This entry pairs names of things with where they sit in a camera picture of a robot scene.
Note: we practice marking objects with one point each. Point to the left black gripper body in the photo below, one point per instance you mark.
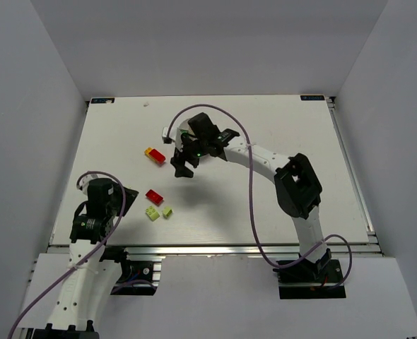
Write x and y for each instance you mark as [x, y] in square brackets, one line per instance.
[124, 198]

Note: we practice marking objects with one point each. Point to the blue table label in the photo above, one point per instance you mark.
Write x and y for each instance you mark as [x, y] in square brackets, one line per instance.
[312, 98]
[102, 100]

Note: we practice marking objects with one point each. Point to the right blue table label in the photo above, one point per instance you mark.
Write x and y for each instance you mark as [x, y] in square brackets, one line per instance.
[312, 98]

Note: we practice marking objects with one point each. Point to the red lego brick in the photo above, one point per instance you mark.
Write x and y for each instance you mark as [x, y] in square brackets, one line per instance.
[154, 197]

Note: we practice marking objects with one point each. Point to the left blue table label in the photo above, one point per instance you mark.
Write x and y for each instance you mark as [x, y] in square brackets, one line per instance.
[102, 100]

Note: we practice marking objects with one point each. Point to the red and orange lego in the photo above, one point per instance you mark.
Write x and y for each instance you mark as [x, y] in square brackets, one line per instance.
[154, 155]

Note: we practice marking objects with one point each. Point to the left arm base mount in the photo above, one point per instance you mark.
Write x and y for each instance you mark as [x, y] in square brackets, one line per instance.
[139, 275]

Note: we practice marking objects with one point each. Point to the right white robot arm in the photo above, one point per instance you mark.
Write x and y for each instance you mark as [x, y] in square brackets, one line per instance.
[298, 189]

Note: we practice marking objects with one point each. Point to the light green lego brick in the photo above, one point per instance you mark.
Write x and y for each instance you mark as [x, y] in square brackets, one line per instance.
[152, 213]

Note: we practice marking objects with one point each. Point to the light green sloped lego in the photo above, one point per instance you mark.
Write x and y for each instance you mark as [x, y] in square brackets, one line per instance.
[167, 212]

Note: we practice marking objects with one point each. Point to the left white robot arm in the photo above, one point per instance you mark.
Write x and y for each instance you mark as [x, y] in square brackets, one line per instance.
[93, 269]

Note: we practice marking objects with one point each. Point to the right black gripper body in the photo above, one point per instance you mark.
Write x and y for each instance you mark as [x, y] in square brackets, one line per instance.
[184, 157]

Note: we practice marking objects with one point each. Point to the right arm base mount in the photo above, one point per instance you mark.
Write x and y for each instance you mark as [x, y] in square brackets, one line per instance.
[296, 284]

